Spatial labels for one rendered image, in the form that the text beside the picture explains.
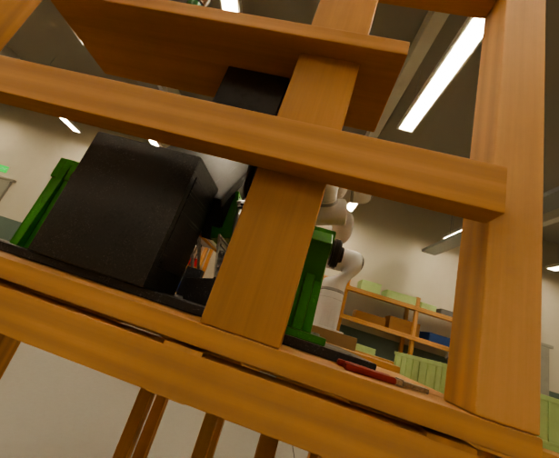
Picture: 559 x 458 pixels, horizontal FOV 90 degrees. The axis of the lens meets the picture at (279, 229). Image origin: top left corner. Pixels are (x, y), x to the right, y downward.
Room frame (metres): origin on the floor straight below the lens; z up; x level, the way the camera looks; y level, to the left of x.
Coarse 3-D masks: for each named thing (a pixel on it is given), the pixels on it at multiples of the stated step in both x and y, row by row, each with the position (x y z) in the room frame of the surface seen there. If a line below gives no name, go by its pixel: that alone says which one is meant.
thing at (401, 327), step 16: (352, 288) 5.67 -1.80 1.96; (368, 288) 5.74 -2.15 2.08; (400, 304) 5.61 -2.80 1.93; (416, 304) 5.62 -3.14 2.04; (352, 320) 5.67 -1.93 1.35; (368, 320) 5.76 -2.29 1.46; (384, 320) 5.71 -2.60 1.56; (400, 320) 5.72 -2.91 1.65; (416, 320) 5.62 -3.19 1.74; (448, 320) 5.54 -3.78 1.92; (400, 336) 5.62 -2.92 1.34; (416, 336) 5.67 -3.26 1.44; (432, 336) 5.64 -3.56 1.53; (368, 352) 5.73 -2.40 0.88; (400, 352) 6.05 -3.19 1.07
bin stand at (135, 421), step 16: (144, 400) 1.28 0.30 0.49; (160, 400) 1.48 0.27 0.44; (144, 416) 1.30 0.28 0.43; (160, 416) 1.49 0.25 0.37; (208, 416) 1.24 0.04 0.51; (128, 432) 1.28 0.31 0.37; (144, 432) 1.48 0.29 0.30; (208, 432) 1.24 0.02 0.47; (128, 448) 1.28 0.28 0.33; (144, 448) 1.48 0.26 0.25; (208, 448) 1.26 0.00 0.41
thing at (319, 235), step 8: (320, 232) 0.63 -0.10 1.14; (312, 240) 0.61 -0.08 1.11; (320, 240) 0.60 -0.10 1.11; (328, 240) 0.61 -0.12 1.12; (312, 248) 0.62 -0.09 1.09; (320, 248) 0.61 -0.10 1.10; (328, 248) 0.61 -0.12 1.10; (312, 256) 0.63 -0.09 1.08; (320, 256) 0.63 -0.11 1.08; (304, 264) 0.65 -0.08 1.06; (312, 264) 0.65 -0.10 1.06; (320, 264) 0.64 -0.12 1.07; (304, 272) 0.66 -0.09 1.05; (312, 272) 0.66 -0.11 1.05; (320, 272) 0.65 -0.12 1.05; (320, 280) 0.67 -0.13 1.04
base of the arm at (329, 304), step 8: (320, 296) 1.40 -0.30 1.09; (328, 296) 1.37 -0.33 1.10; (336, 296) 1.36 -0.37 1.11; (320, 304) 1.39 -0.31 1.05; (328, 304) 1.36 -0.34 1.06; (336, 304) 1.37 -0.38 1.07; (320, 312) 1.38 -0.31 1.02; (328, 312) 1.36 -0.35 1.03; (336, 312) 1.37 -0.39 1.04; (320, 320) 1.37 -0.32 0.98; (328, 320) 1.36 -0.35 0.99; (336, 320) 1.38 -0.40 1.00; (328, 328) 1.32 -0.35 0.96
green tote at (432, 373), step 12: (396, 360) 1.67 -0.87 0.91; (408, 360) 1.48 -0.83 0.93; (420, 360) 1.33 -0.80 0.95; (432, 360) 1.21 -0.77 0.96; (408, 372) 1.46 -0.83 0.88; (420, 372) 1.32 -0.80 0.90; (432, 372) 1.20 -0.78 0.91; (444, 372) 1.12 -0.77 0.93; (432, 384) 1.19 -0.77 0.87; (444, 384) 1.12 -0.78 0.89; (540, 396) 1.05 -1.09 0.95; (540, 408) 1.06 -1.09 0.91; (552, 408) 1.05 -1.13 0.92; (540, 420) 1.06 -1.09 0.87; (552, 420) 1.05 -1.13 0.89; (540, 432) 1.06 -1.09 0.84; (552, 432) 1.05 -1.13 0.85; (552, 444) 1.05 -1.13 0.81
